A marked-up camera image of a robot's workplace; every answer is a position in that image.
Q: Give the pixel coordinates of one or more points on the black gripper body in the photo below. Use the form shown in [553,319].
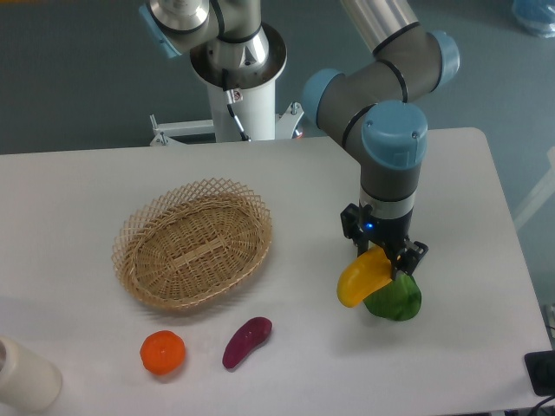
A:
[360,223]

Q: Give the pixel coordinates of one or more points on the woven wicker basket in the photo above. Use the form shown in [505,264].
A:
[192,244]

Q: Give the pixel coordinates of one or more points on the purple toy sweet potato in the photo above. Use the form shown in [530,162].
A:
[246,339]

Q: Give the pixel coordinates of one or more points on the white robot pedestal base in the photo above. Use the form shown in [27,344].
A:
[238,114]

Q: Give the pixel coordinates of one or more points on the orange toy persimmon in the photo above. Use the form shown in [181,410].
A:
[162,352]

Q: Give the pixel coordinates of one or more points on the yellow toy mango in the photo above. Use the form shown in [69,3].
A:
[370,272]

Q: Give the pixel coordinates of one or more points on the green toy bok choy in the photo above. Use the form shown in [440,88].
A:
[397,301]

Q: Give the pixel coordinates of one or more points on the cream white cylinder bottle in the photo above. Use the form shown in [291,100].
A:
[29,382]

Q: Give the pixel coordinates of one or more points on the black device at edge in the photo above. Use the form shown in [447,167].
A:
[540,369]

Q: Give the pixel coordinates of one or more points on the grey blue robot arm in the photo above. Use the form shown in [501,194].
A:
[371,114]

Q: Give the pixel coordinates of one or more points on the blue bag in corner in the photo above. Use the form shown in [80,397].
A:
[536,16]

